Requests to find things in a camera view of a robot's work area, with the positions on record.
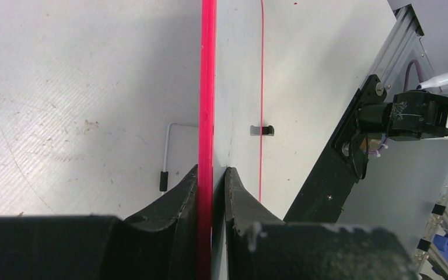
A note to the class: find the blue whiteboard marker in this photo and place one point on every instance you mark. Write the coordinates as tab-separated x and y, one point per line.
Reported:
436	81

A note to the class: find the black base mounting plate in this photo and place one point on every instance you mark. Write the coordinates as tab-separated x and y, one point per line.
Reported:
339	166

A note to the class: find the pink-framed whiteboard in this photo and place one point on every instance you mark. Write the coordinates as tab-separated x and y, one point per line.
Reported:
231	80

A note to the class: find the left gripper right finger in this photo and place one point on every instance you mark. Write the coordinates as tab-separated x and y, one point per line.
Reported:
249	252

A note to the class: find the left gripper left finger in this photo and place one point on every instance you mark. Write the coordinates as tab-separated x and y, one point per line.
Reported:
167	247

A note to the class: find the black whiteboard clip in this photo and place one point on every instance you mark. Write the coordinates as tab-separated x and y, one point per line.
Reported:
262	131

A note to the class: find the aluminium front rail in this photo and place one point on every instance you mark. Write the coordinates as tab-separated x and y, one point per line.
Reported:
402	61

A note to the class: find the white whiteboard stand leg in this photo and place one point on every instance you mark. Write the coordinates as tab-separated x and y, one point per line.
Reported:
164	174

